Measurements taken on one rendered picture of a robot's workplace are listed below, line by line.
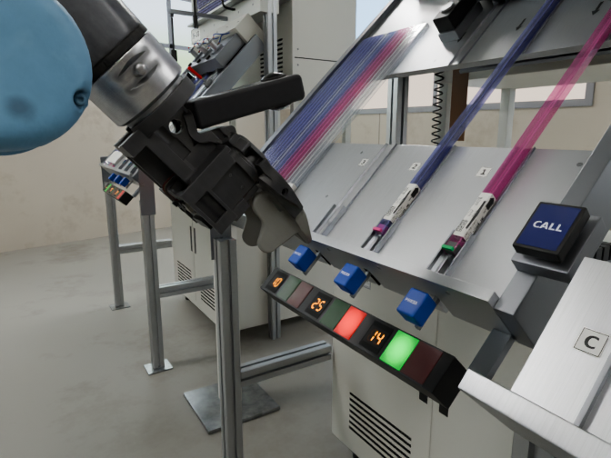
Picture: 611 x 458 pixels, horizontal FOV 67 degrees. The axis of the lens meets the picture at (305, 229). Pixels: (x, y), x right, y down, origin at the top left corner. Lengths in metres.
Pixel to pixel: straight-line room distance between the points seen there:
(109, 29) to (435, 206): 0.39
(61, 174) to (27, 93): 3.90
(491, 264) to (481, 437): 0.53
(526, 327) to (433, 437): 0.63
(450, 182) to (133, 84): 0.38
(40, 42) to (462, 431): 0.91
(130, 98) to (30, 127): 0.18
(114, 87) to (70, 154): 3.75
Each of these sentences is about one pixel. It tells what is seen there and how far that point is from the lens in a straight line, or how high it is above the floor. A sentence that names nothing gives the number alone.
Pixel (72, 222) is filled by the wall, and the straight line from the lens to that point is 4.19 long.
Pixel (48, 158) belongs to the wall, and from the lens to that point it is 4.10.
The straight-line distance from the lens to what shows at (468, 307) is 0.47.
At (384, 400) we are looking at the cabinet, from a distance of 1.13.
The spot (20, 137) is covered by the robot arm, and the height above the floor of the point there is 0.87.
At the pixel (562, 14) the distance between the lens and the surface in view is 0.80.
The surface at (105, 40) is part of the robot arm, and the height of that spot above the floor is 0.94.
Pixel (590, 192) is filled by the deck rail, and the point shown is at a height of 0.82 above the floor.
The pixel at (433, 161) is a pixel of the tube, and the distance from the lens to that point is 0.62.
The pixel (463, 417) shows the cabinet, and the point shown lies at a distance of 0.97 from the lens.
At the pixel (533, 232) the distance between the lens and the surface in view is 0.43.
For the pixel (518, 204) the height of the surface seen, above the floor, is 0.80.
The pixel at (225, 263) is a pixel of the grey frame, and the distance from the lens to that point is 1.02.
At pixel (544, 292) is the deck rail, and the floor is 0.73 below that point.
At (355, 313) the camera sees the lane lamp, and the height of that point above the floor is 0.67.
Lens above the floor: 0.87
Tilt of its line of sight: 12 degrees down
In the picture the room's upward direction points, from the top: straight up
